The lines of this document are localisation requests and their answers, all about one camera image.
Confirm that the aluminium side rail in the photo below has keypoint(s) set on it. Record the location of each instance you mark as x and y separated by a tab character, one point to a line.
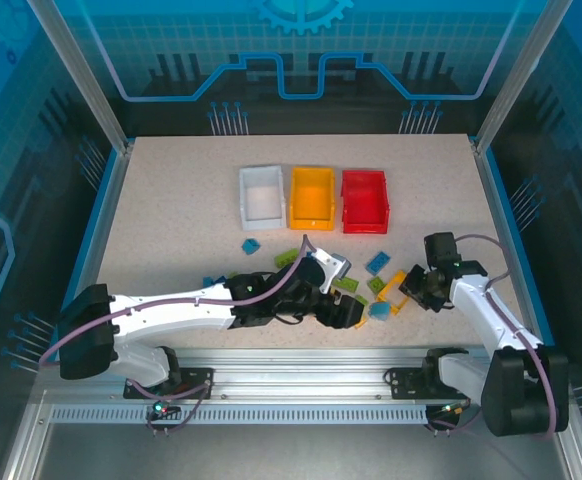
496	200
108	200

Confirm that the aluminium frame post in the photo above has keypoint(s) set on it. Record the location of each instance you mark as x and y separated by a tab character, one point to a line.
82	75
516	75

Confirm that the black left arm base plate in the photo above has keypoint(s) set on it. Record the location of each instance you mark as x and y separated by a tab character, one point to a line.
196	382

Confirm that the white plastic bin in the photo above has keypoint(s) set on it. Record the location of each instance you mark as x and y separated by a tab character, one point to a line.
263	200

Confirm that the blue lego plate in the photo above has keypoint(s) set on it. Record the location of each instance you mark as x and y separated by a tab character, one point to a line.
378	262

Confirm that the red plastic bin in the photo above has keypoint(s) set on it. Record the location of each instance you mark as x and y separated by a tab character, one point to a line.
364	202

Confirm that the aluminium front rail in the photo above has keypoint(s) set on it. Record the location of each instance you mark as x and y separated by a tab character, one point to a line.
296	370

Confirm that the yellow plastic bin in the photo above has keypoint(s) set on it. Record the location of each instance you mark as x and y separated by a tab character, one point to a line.
312	200

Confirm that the small green lego brick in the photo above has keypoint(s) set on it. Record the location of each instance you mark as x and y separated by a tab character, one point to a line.
362	300

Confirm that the connector with leds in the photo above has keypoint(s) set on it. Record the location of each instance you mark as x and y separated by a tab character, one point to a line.
160	410
451	410

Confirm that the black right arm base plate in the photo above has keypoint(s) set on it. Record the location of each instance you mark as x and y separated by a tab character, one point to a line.
403	382

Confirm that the small blue lego brick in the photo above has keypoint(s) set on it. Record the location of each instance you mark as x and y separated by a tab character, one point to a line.
251	246

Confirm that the light blue lego piece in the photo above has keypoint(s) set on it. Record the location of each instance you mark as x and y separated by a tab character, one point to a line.
380	311

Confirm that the right connector with LEDs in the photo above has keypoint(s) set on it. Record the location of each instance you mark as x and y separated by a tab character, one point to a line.
451	410

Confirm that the left connector with LEDs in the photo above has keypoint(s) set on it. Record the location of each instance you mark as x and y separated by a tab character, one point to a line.
160	410

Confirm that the yellow lego frame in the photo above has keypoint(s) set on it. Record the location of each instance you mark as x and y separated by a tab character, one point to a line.
387	286

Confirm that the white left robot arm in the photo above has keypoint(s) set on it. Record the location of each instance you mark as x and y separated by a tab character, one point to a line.
171	312

